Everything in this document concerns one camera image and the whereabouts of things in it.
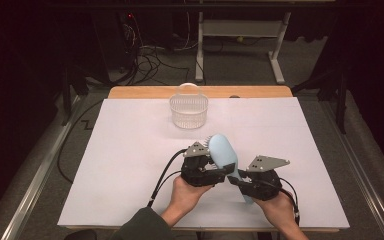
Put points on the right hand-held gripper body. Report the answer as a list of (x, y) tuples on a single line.
[(263, 186)]

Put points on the white plastic slotted basket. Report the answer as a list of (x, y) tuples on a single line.
[(188, 115)]

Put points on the white table cover sheet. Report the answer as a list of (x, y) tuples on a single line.
[(120, 173)]

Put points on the white metal desk frame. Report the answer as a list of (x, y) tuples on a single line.
[(240, 28)]

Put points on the person's right hand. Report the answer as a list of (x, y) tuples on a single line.
[(278, 210)]

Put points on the black metal stand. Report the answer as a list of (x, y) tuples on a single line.
[(341, 106), (67, 100)]

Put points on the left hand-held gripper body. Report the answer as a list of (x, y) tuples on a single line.
[(193, 170)]

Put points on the person's left hand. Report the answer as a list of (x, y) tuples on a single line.
[(183, 200)]

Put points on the dark curtain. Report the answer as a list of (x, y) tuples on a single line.
[(380, 66), (13, 83)]

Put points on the light blue hairbrush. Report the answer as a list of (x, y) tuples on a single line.
[(221, 150)]

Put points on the black computer tower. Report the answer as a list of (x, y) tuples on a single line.
[(113, 40)]

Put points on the wooden table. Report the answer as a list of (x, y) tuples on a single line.
[(140, 91)]

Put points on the metal floor rail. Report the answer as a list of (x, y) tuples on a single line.
[(349, 150), (41, 170)]

